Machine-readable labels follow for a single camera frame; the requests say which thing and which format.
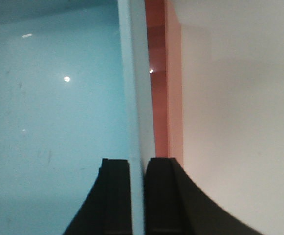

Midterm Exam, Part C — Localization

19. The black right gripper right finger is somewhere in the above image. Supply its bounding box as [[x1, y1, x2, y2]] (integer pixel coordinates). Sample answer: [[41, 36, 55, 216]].
[[144, 158, 259, 235]]

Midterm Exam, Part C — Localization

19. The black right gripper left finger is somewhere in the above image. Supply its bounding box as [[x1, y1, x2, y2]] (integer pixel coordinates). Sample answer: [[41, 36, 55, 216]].
[[64, 159, 133, 235]]

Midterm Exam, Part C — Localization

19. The light blue plastic box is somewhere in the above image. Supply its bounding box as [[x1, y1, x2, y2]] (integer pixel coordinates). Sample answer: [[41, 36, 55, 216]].
[[0, 0, 154, 235]]

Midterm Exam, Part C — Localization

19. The pink plastic box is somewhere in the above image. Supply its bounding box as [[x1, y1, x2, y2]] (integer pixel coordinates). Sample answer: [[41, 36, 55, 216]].
[[145, 0, 183, 165]]

